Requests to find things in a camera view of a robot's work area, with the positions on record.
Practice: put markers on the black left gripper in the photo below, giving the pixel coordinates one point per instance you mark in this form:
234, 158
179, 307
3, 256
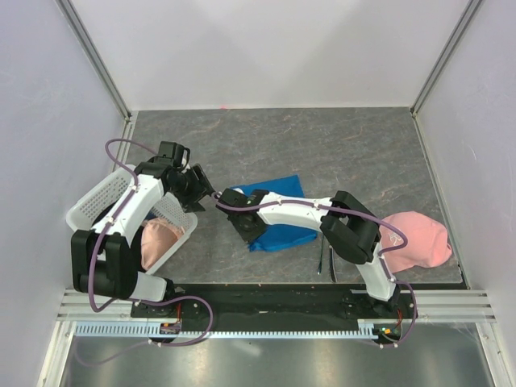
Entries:
201, 187

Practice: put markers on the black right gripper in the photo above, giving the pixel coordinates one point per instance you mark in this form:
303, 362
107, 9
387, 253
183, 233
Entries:
246, 236

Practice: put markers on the blue cloth napkin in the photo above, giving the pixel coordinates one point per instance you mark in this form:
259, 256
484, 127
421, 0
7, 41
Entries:
283, 231

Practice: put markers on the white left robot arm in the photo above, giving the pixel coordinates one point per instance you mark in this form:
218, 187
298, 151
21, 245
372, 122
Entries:
130, 224

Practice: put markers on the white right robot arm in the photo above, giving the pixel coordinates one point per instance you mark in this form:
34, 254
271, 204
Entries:
352, 231

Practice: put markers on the pink cap in basket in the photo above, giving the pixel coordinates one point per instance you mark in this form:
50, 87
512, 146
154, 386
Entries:
158, 236

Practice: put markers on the iridescent rainbow fork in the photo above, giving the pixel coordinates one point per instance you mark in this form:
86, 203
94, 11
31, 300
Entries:
321, 255

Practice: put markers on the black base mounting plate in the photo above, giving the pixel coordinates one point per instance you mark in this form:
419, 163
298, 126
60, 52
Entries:
274, 306

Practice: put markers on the silver table knife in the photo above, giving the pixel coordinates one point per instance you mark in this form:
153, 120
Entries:
332, 270

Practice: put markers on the white plastic perforated basket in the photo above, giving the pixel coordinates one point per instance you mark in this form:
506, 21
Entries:
84, 214

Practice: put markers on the pink baseball cap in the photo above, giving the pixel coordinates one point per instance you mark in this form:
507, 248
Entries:
427, 247

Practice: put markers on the light blue cable duct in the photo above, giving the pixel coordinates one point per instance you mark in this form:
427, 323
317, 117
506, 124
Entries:
158, 330

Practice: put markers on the left aluminium frame post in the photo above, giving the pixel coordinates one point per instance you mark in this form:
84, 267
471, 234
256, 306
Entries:
80, 31

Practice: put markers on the aluminium frame post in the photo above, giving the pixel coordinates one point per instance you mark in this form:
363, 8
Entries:
80, 31
453, 41

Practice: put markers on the right aluminium frame post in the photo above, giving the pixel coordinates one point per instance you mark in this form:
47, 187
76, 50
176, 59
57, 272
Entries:
453, 41

